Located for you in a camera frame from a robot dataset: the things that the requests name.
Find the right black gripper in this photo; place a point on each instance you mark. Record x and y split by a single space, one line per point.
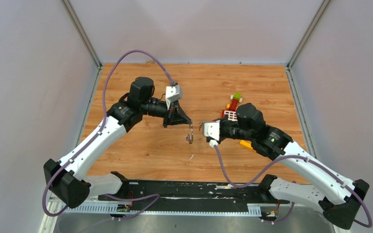
221 138

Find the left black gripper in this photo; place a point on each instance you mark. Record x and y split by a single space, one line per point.
175 115

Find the silver keyring with clips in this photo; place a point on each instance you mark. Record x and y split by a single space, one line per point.
190 135

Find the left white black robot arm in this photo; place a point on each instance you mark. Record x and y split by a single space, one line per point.
67 178

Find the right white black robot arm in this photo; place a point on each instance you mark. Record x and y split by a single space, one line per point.
338 198

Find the red white toy block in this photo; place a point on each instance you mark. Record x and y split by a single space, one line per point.
230 115

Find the yellow triangular toy piece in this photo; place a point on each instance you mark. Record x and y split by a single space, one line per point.
246 144

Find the red green toy brick car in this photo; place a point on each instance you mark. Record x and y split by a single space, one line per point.
236 99

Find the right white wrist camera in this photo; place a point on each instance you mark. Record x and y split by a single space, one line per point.
211 130

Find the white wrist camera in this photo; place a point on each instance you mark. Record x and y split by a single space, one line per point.
173 93
211 130

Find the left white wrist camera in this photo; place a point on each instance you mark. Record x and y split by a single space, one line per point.
173 93

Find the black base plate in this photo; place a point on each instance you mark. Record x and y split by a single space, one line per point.
193 196

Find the white slotted cable duct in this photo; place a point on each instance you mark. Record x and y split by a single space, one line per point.
113 209

